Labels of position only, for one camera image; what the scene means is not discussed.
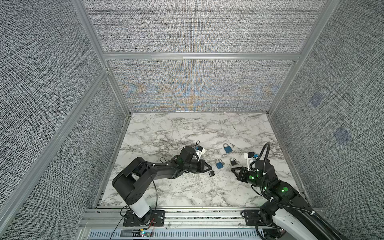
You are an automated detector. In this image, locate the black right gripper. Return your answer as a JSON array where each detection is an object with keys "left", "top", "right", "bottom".
[{"left": 230, "top": 166, "right": 269, "bottom": 192}]

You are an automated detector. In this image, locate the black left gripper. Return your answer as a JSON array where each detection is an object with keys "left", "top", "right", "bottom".
[{"left": 183, "top": 159, "right": 212, "bottom": 174}]

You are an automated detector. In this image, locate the blue padlock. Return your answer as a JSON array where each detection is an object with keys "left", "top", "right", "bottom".
[
  {"left": 215, "top": 159, "right": 225, "bottom": 170},
  {"left": 223, "top": 143, "right": 233, "bottom": 154}
]

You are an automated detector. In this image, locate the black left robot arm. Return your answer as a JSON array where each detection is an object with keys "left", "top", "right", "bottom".
[{"left": 112, "top": 146, "right": 213, "bottom": 221}]

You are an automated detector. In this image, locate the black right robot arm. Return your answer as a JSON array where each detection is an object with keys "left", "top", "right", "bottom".
[{"left": 231, "top": 160, "right": 346, "bottom": 240}]

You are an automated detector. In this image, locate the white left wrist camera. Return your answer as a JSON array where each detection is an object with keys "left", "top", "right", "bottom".
[{"left": 195, "top": 145, "right": 206, "bottom": 160}]

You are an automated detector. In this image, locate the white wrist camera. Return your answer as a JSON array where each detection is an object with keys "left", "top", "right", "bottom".
[
  {"left": 243, "top": 152, "right": 260, "bottom": 171},
  {"left": 195, "top": 145, "right": 206, "bottom": 160}
]

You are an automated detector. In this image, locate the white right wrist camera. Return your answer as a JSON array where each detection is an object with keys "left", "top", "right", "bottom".
[{"left": 243, "top": 152, "right": 260, "bottom": 171}]

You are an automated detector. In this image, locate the black corrugated cable conduit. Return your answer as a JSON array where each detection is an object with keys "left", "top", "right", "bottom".
[{"left": 249, "top": 142, "right": 346, "bottom": 240}]

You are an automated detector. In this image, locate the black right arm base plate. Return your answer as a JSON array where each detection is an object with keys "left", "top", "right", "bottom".
[{"left": 240, "top": 210, "right": 270, "bottom": 226}]

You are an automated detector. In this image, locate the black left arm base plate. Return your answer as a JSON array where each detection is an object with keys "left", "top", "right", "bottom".
[{"left": 123, "top": 210, "right": 166, "bottom": 227}]

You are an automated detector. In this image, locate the aluminium front frame rail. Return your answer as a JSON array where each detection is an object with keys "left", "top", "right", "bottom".
[{"left": 75, "top": 207, "right": 264, "bottom": 240}]

